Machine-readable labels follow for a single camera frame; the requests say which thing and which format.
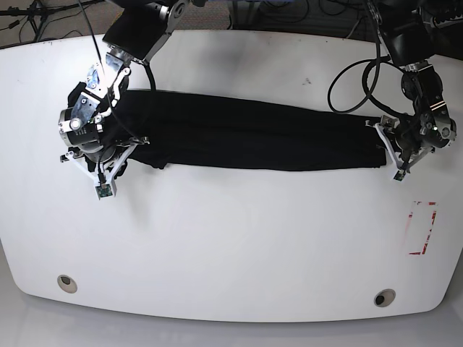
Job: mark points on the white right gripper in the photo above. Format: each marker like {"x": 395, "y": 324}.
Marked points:
{"x": 103, "y": 167}

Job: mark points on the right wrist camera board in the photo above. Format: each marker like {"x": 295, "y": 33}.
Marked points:
{"x": 103, "y": 190}

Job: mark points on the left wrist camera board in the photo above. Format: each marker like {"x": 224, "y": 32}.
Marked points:
{"x": 399, "y": 176}

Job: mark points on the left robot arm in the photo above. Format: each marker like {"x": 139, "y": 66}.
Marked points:
{"x": 407, "y": 138}

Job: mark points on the black T-shirt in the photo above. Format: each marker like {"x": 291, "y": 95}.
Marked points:
{"x": 205, "y": 130}

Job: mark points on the red tape rectangle marking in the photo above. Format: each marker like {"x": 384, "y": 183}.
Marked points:
{"x": 419, "y": 227}

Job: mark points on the table cable grommet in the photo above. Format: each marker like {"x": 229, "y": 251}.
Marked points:
{"x": 67, "y": 284}
{"x": 384, "y": 298}

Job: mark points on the black tripod stand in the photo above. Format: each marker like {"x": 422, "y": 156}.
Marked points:
{"x": 37, "y": 16}

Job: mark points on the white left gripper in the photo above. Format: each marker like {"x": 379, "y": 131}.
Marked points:
{"x": 402, "y": 159}

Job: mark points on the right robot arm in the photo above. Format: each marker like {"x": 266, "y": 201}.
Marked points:
{"x": 108, "y": 79}

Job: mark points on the left table cable grommet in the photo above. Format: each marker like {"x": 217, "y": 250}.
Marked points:
{"x": 67, "y": 284}

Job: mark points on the right table cable grommet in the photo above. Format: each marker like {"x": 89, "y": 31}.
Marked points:
{"x": 384, "y": 298}

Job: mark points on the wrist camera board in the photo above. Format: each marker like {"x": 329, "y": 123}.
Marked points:
{"x": 103, "y": 190}
{"x": 399, "y": 176}

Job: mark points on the white power strip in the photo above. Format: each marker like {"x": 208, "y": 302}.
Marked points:
{"x": 448, "y": 18}

